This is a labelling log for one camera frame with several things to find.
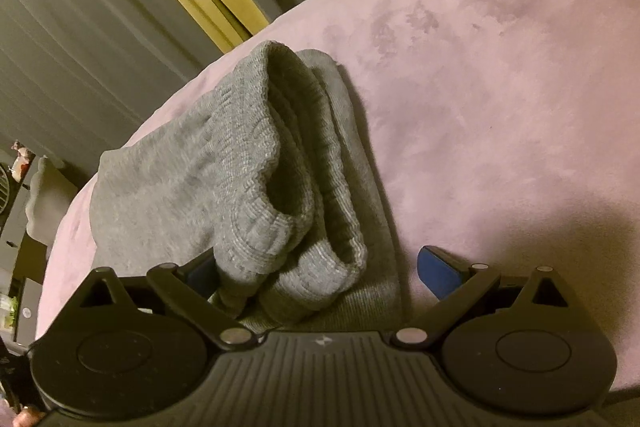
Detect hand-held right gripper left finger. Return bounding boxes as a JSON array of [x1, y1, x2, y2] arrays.
[[66, 251, 256, 351]]

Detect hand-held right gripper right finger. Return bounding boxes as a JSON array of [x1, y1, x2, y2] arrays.
[[390, 245, 582, 351]]

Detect grey pants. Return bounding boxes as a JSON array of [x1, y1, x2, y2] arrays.
[[90, 39, 404, 336]]

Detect person's left hand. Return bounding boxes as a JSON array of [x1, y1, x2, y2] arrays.
[[14, 405, 43, 427]]

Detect cluttered dark shelf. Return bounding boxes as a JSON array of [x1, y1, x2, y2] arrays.
[[0, 139, 47, 344]]

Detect pink fleece blanket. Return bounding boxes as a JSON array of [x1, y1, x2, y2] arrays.
[[34, 0, 640, 414]]

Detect pale pillow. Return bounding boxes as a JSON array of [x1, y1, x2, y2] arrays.
[[24, 154, 67, 244]]

